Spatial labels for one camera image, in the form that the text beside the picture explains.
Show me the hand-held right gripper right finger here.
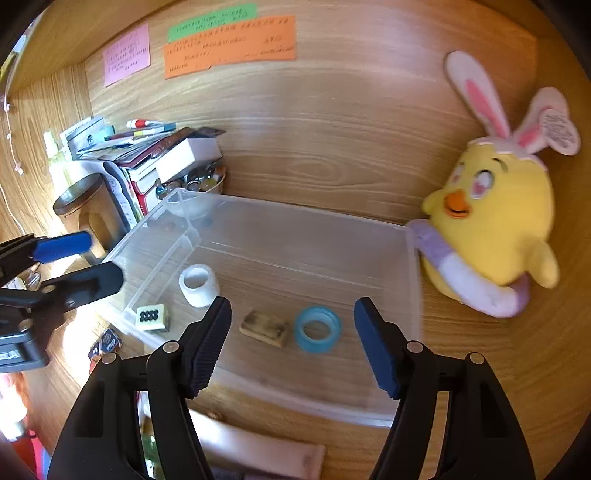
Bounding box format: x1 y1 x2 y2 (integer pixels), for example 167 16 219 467
353 296 536 480

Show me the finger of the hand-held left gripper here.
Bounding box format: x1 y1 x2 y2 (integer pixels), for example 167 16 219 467
0 231 93 282
0 261 124 334

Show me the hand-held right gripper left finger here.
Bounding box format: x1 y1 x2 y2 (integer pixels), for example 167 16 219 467
46 296 232 480

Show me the clear plastic storage box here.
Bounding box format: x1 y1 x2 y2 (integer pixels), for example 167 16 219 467
107 188 423 428

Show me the wooden jar with dark lid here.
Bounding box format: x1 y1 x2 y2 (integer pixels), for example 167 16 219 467
52 173 127 266

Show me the small wooden block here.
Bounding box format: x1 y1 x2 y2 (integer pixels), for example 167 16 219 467
240 310 289 346

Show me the white tape roll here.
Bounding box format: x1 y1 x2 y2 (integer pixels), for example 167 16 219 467
179 264 220 305

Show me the green mahjong tile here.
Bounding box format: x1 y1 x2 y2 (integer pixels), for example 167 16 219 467
135 305 171 331

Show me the small dark packet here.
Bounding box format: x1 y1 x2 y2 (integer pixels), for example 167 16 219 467
88 330 122 361

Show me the blue tape roll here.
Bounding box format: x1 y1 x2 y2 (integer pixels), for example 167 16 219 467
294 305 342 354

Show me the pale yellow spray bottle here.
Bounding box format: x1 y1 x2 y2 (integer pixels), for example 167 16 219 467
44 131 70 186

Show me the stack of books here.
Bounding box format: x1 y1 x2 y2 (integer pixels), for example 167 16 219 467
69 115 227 222

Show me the white bowl of marbles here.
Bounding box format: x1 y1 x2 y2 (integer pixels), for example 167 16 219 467
156 167 226 200

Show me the white cardboard box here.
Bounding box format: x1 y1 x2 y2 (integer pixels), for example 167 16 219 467
154 137 222 182

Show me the yellow chick plush toy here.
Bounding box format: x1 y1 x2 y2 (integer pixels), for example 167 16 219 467
406 51 581 319

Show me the pink paper note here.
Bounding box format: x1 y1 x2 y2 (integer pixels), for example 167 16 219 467
102 23 152 88

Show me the orange paper note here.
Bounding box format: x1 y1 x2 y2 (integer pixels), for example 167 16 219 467
163 16 297 79

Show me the green paper note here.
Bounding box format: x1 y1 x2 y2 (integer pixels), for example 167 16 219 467
167 2 258 42

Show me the thin beaded cord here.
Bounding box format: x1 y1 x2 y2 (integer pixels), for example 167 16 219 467
2 99 25 175

